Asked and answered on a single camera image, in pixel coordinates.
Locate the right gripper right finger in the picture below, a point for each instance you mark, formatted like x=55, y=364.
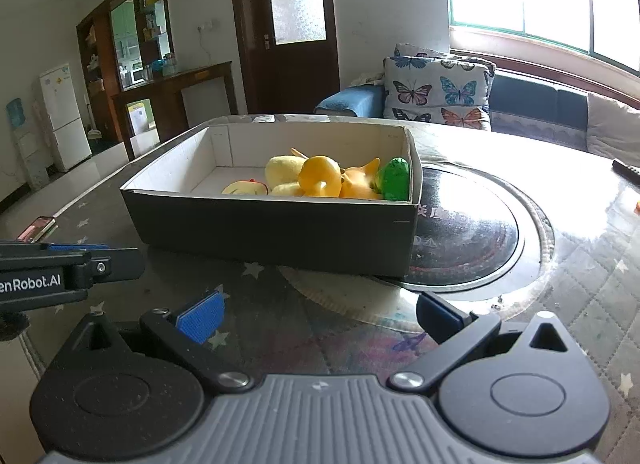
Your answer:
x=460, y=337

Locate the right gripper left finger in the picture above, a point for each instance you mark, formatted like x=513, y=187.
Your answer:
x=180, y=336

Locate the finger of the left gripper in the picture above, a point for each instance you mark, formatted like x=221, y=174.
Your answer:
x=77, y=247

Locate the red yellow apple slice toy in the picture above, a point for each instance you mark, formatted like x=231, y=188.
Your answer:
x=246, y=187

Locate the yellow plush chick toy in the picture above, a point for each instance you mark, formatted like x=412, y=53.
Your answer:
x=282, y=173

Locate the yellow rubber duck toy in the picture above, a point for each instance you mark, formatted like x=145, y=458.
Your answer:
x=320, y=176

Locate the orange rubber duck toy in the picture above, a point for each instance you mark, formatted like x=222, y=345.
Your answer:
x=360, y=182

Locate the smartphone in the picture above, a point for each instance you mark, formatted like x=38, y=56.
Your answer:
x=38, y=229

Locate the round black induction cooktop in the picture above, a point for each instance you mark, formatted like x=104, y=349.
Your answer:
x=477, y=236

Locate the white refrigerator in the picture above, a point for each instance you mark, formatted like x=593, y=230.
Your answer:
x=67, y=131

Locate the grey cardboard box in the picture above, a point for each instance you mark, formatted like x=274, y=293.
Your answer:
x=177, y=202

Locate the dark wooden cabinet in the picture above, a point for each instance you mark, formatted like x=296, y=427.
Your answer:
x=128, y=56

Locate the black remote control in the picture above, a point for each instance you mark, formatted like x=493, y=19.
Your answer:
x=628, y=172

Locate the blue sofa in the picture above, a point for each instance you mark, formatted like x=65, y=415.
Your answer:
x=519, y=105

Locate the butterfly print pillow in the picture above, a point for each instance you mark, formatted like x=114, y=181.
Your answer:
x=449, y=90

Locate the grey cushion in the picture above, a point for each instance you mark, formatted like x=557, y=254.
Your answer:
x=613, y=130

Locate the dark wooden door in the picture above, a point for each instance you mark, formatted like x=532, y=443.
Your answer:
x=288, y=53

